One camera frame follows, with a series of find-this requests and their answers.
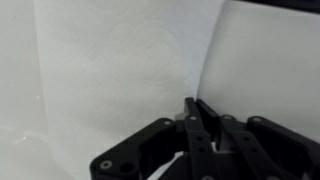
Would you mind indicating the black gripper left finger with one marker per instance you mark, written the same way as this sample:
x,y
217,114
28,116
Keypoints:
x,y
133,150

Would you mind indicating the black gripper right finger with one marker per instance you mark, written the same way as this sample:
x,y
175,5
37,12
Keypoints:
x,y
266,150

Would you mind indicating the white paper towel sheet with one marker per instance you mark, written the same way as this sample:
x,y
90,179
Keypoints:
x,y
266,66

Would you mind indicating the white paper towel roll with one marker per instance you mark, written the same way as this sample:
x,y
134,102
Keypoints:
x,y
116,66

